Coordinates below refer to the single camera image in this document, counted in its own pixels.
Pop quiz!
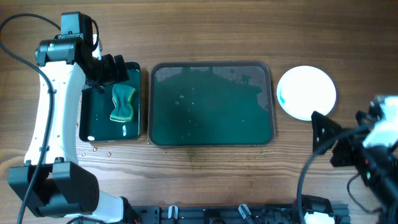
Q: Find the yellow green sponge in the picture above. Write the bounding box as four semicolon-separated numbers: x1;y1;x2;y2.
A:
109;84;136;123

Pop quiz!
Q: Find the white plate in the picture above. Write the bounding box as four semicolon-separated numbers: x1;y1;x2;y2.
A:
276;65;337;121

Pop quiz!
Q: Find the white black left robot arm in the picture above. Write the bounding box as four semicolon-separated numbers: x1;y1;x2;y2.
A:
8;35;141;223

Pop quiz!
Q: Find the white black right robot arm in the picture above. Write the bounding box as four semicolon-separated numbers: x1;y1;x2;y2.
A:
297;95;397;223

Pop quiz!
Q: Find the small black water tray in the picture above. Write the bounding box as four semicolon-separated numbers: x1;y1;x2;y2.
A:
79;62;141;142

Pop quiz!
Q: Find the large black serving tray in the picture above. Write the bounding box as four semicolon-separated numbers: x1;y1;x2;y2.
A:
148;61;275;147

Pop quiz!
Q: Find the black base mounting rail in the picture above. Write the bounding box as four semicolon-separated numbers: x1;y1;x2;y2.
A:
73;203;351;224

